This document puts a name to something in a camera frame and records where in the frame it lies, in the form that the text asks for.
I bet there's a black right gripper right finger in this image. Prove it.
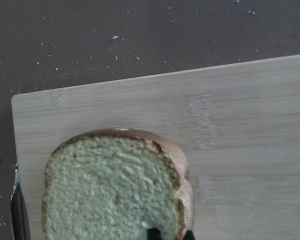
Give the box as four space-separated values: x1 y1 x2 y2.
183 230 195 240

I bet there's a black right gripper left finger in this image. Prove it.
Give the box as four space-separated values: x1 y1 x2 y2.
147 228 162 240

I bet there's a bread slice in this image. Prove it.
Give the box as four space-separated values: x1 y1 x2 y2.
42 128 193 240

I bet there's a bamboo cutting board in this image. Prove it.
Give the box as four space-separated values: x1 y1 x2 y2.
11 55 300 240

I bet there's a metal board handle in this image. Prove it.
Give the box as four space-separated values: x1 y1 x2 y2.
10 163 31 240

